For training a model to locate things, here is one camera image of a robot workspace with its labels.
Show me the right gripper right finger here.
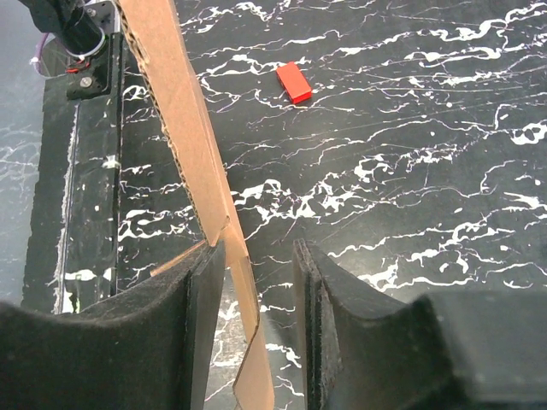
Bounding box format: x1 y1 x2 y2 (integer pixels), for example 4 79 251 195
292 240 546 409

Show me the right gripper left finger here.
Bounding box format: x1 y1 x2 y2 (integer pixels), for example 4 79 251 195
1 243 225 409

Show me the cardboard box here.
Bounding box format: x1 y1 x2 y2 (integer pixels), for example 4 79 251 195
116 1 274 409

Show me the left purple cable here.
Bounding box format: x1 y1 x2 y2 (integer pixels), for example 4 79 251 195
28 32 51 69

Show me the red rectangular block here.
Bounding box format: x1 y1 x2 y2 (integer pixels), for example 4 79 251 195
276 61 312 104

